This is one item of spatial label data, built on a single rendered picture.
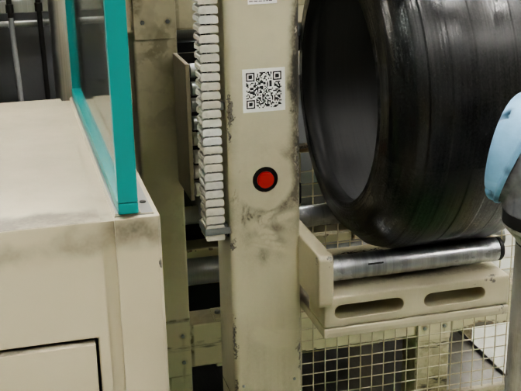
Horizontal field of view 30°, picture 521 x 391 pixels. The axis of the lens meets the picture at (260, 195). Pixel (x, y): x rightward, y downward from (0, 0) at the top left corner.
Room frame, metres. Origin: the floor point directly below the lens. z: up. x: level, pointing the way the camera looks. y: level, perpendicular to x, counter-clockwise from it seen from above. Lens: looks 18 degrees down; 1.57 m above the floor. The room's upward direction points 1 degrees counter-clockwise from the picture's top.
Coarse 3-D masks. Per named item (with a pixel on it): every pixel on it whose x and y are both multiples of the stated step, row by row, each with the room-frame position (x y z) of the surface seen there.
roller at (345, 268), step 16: (464, 240) 1.67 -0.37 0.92; (480, 240) 1.67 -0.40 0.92; (496, 240) 1.67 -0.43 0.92; (336, 256) 1.60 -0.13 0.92; (352, 256) 1.60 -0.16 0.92; (368, 256) 1.61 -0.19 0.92; (384, 256) 1.61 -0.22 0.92; (400, 256) 1.62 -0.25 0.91; (416, 256) 1.62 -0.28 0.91; (432, 256) 1.63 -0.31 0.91; (448, 256) 1.63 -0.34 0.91; (464, 256) 1.64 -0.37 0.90; (480, 256) 1.65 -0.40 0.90; (496, 256) 1.66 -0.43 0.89; (336, 272) 1.58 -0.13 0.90; (352, 272) 1.59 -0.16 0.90; (368, 272) 1.60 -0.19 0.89; (384, 272) 1.61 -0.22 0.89; (400, 272) 1.62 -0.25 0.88
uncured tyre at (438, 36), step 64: (320, 0) 1.90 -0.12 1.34; (384, 0) 1.57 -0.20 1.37; (448, 0) 1.55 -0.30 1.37; (512, 0) 1.57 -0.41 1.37; (320, 64) 2.03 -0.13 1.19; (384, 64) 1.54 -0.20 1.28; (448, 64) 1.50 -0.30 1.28; (512, 64) 1.52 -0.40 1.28; (320, 128) 1.92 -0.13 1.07; (384, 128) 1.53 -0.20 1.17; (448, 128) 1.48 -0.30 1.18; (384, 192) 1.54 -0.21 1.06; (448, 192) 1.51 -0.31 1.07
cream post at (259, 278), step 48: (240, 0) 1.62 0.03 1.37; (288, 0) 1.64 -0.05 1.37; (240, 48) 1.62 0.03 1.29; (288, 48) 1.64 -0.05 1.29; (240, 96) 1.62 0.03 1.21; (288, 96) 1.64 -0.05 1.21; (240, 144) 1.62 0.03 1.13; (288, 144) 1.64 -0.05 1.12; (240, 192) 1.62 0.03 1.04; (288, 192) 1.64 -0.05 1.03; (240, 240) 1.62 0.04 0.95; (288, 240) 1.64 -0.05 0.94; (240, 288) 1.62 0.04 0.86; (288, 288) 1.64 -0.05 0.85; (240, 336) 1.62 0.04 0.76; (288, 336) 1.64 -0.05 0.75; (240, 384) 1.61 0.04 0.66; (288, 384) 1.64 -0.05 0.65
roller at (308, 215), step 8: (304, 208) 1.87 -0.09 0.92; (312, 208) 1.87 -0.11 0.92; (320, 208) 1.88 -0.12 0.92; (328, 208) 1.88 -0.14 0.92; (304, 216) 1.86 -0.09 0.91; (312, 216) 1.86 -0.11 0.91; (320, 216) 1.87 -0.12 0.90; (328, 216) 1.87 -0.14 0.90; (312, 224) 1.87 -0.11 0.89; (320, 224) 1.87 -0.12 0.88; (328, 224) 1.88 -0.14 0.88
